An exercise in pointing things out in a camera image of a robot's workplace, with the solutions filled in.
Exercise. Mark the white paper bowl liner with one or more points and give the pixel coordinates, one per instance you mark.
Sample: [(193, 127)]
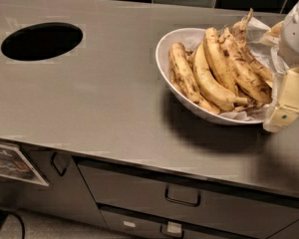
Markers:
[(264, 49)]

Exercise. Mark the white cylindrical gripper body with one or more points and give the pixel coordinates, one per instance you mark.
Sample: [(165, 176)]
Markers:
[(297, 34)]

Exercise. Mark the spotted banana far left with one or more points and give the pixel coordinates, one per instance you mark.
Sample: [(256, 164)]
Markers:
[(183, 72)]

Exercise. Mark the grey drawer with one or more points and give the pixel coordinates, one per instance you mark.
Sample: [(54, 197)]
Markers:
[(153, 227), (220, 208)]

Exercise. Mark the framed poster on cabinet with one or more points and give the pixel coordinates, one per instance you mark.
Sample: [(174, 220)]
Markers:
[(14, 164)]

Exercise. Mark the brown spotted right banana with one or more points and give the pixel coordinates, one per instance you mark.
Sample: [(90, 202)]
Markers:
[(244, 76)]

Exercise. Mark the dark brown rear banana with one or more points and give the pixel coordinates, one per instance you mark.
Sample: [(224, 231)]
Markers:
[(239, 31)]

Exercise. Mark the upright yellow banana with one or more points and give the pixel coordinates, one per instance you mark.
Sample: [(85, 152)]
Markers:
[(217, 60)]

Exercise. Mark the white oval bowl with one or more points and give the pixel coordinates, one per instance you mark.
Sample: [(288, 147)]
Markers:
[(191, 38)]

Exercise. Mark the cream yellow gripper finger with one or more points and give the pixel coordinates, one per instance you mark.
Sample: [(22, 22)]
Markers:
[(284, 109)]

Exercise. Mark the lower grey drawer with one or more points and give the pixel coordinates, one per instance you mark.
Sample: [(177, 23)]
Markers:
[(153, 227)]

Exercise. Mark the large yellow middle banana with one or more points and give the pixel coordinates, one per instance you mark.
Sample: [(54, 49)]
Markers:
[(210, 87)]

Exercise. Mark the grey cabinet door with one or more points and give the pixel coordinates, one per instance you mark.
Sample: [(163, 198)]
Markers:
[(66, 194)]

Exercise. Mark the round black counter hole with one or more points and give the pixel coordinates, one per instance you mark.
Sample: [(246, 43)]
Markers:
[(42, 41)]

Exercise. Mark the upper grey drawer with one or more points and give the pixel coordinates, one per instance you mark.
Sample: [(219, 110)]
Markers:
[(220, 208)]

